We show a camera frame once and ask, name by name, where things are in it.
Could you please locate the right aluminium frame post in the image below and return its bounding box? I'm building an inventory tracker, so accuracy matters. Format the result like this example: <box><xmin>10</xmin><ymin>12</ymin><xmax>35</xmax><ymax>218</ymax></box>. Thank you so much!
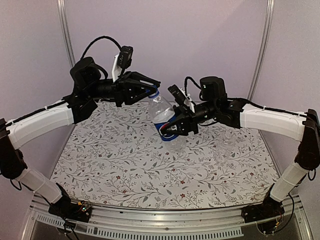
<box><xmin>247</xmin><ymin>0</ymin><xmax>275</xmax><ymax>101</ymax></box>

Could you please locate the clear plastic bottle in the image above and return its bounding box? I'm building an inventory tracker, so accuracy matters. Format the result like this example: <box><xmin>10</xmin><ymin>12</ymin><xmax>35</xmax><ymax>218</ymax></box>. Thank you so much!
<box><xmin>214</xmin><ymin>132</ymin><xmax>235</xmax><ymax>164</ymax></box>

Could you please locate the floral patterned table mat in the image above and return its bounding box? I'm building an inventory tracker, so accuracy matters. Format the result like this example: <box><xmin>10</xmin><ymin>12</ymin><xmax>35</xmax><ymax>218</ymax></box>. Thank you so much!
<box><xmin>51</xmin><ymin>102</ymin><xmax>279</xmax><ymax>209</ymax></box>

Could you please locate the front aluminium rail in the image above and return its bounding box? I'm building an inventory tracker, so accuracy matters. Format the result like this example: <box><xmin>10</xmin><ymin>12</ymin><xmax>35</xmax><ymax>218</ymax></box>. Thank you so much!
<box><xmin>21</xmin><ymin>195</ymin><xmax>313</xmax><ymax>240</ymax></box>

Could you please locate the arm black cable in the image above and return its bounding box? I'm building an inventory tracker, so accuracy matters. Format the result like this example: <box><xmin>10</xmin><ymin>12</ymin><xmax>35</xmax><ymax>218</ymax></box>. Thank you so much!
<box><xmin>183</xmin><ymin>75</ymin><xmax>202</xmax><ymax>96</ymax></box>
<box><xmin>81</xmin><ymin>35</ymin><xmax>123</xmax><ymax>61</ymax></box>

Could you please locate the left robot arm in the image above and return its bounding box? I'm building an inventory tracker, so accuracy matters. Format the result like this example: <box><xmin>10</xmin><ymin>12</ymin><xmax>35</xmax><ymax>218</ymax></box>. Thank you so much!
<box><xmin>0</xmin><ymin>57</ymin><xmax>161</xmax><ymax>217</ymax></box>

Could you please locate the left aluminium frame post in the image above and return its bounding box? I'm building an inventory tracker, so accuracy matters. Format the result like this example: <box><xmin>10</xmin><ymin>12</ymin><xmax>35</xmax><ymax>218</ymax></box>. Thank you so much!
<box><xmin>56</xmin><ymin>0</ymin><xmax>75</xmax><ymax>68</ymax></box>

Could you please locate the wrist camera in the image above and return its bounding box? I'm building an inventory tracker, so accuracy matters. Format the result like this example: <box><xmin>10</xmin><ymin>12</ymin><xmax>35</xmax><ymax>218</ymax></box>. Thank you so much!
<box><xmin>167</xmin><ymin>84</ymin><xmax>196</xmax><ymax>113</ymax></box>
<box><xmin>111</xmin><ymin>45</ymin><xmax>134</xmax><ymax>82</ymax></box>

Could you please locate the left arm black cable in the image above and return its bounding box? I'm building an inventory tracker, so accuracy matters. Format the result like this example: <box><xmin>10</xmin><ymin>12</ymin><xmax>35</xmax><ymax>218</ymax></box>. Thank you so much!
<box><xmin>81</xmin><ymin>35</ymin><xmax>123</xmax><ymax>61</ymax></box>

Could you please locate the aluminium frame post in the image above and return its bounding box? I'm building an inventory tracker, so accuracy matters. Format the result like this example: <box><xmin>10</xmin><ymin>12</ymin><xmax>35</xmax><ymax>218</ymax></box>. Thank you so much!
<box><xmin>247</xmin><ymin>0</ymin><xmax>275</xmax><ymax>101</ymax></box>
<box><xmin>56</xmin><ymin>0</ymin><xmax>75</xmax><ymax>68</ymax></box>

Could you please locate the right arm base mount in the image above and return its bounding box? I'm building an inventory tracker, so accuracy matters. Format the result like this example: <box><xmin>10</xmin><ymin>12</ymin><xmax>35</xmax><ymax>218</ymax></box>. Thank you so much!
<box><xmin>241</xmin><ymin>197</ymin><xmax>285</xmax><ymax>235</ymax></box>

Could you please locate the Pepsi label plastic bottle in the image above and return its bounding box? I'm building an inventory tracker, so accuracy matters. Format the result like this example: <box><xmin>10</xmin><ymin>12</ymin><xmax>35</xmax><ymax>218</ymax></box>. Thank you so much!
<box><xmin>148</xmin><ymin>90</ymin><xmax>186</xmax><ymax>154</ymax></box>

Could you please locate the white clear bottle cap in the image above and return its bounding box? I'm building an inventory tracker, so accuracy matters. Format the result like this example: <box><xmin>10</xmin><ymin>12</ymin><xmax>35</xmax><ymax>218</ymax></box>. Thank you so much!
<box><xmin>225</xmin><ymin>130</ymin><xmax>235</xmax><ymax>139</ymax></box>

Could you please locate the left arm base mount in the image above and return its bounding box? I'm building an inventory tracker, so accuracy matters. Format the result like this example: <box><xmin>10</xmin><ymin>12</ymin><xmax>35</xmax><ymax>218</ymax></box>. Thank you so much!
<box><xmin>48</xmin><ymin>198</ymin><xmax>92</xmax><ymax>223</ymax></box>

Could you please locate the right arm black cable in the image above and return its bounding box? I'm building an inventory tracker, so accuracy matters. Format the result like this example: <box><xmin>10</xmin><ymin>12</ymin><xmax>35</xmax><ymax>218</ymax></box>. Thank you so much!
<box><xmin>183</xmin><ymin>75</ymin><xmax>202</xmax><ymax>96</ymax></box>

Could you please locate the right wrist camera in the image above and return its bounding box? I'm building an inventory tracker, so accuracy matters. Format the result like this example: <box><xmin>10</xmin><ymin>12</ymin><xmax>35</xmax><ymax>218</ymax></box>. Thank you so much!
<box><xmin>167</xmin><ymin>84</ymin><xmax>196</xmax><ymax>113</ymax></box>

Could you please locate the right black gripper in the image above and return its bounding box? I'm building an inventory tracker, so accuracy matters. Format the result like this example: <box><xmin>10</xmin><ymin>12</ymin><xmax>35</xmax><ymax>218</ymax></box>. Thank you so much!
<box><xmin>157</xmin><ymin>100</ymin><xmax>218</xmax><ymax>136</ymax></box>

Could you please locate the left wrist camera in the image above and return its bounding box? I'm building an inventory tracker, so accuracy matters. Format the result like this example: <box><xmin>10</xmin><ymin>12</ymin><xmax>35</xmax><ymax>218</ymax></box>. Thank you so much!
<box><xmin>111</xmin><ymin>45</ymin><xmax>134</xmax><ymax>82</ymax></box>

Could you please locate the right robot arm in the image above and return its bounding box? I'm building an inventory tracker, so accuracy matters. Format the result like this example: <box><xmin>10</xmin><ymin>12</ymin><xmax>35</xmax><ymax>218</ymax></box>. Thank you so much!
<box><xmin>159</xmin><ymin>76</ymin><xmax>320</xmax><ymax>218</ymax></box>

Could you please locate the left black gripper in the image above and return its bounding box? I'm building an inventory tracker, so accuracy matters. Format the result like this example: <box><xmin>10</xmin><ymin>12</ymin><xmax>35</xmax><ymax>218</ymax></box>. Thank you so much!
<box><xmin>86</xmin><ymin>70</ymin><xmax>160</xmax><ymax>107</ymax></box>

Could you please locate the blue bottle cap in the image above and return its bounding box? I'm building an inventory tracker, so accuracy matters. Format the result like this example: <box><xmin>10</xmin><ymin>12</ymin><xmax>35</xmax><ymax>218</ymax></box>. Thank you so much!
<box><xmin>146</xmin><ymin>85</ymin><xmax>159</xmax><ymax>96</ymax></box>

